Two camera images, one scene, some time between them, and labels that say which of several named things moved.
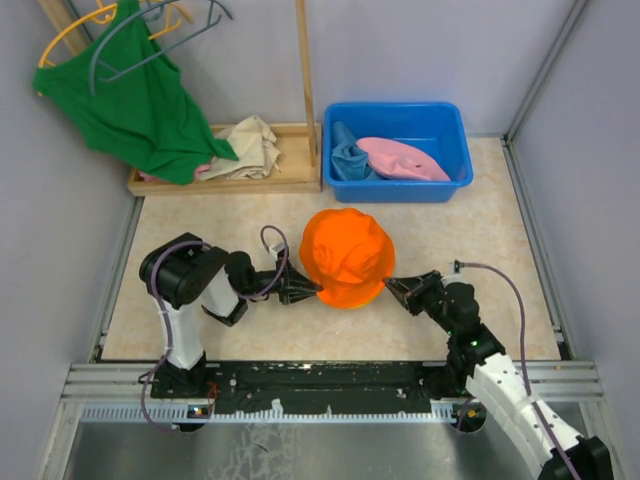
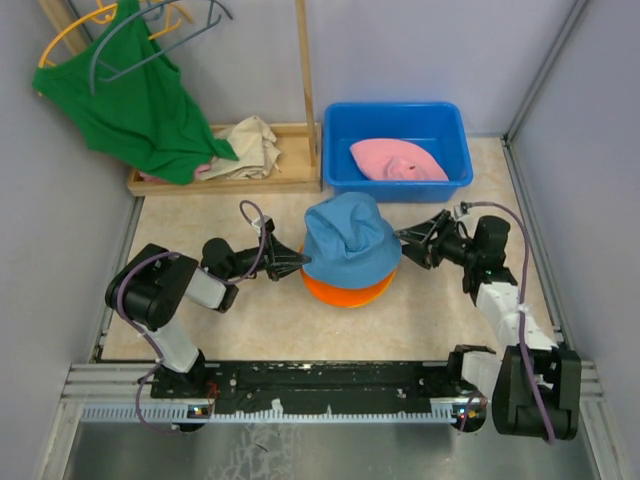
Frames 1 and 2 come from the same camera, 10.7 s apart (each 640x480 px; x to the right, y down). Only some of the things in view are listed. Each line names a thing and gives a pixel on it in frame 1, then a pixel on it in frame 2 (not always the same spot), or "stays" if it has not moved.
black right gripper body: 428,297 → 446,244
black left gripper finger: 294,296 → 285,270
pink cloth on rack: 149,177 stays
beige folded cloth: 252,142 stays
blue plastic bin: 435,127 stays
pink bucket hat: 397,161 stays
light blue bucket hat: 347,160 → 349,242
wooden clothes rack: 300,145 stays
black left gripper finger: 298,281 → 284,254
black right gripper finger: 401,292 → 418,252
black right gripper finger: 410,282 → 425,230
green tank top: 126,100 stays
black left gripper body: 281,285 → 268,255
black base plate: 310,387 stays
